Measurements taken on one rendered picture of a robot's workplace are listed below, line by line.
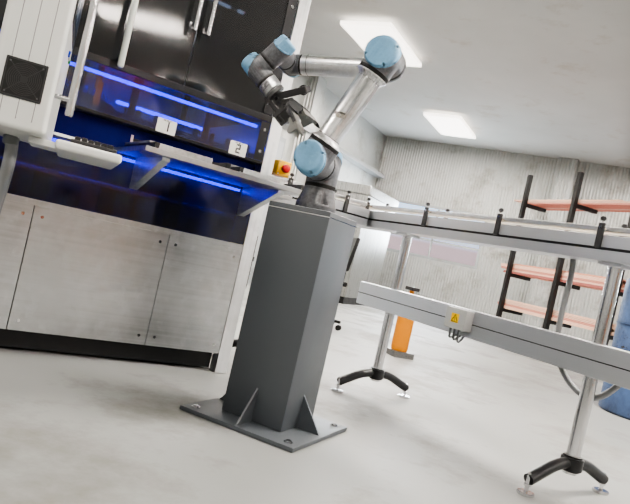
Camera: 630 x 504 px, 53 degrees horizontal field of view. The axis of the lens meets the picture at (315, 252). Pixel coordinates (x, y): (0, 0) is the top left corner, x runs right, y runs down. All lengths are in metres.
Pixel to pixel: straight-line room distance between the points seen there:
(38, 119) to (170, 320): 1.14
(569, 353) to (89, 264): 1.89
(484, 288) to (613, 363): 9.72
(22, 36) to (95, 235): 0.90
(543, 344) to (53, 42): 1.99
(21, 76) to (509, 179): 10.78
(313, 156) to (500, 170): 10.28
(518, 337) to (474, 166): 9.89
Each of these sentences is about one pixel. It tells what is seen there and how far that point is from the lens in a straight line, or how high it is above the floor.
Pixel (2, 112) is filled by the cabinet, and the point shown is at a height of 0.84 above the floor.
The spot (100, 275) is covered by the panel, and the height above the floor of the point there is 0.35.
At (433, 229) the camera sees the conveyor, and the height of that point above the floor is 0.87.
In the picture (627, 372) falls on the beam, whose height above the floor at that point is 0.48.
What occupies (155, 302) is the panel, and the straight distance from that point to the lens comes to 2.83.
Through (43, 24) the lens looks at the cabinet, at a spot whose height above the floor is 1.12.
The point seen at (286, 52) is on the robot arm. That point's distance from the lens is 2.36.
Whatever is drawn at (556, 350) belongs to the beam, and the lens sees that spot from 2.56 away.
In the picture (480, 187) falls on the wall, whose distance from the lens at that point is 12.33.
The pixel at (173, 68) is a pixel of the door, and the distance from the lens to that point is 2.84.
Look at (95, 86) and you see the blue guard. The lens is 2.73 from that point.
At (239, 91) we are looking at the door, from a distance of 2.95.
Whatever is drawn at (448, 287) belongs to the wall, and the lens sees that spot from 12.22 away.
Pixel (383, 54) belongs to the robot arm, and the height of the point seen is 1.33.
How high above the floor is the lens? 0.64
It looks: level
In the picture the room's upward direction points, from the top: 13 degrees clockwise
